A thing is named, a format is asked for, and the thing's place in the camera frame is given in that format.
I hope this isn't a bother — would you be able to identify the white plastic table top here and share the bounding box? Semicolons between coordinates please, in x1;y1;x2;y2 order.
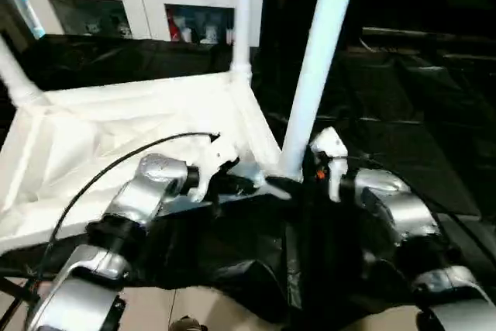
0;71;292;249

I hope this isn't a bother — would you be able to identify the white plastic table leg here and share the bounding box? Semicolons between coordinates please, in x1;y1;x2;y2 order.
0;30;51;109
231;0;255;84
279;0;361;184

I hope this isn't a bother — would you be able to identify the black plastic mat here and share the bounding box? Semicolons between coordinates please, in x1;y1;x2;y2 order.
0;34;496;326

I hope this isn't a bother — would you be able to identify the dark grey robot foot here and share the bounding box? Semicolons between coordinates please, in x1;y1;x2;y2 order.
170;315;206;331

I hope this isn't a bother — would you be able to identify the white jar blue print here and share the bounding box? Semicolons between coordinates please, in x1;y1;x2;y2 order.
201;24;219;44

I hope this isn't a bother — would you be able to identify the red packet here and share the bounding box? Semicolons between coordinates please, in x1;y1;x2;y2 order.
168;16;181;42

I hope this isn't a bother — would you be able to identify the long black bar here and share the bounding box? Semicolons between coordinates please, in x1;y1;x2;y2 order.
362;27;496;43

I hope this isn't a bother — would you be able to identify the black metal floor stand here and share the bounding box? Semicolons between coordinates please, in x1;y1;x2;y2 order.
0;274;40;311

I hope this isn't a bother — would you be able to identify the grey metal rack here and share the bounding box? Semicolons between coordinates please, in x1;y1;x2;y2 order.
0;0;46;60

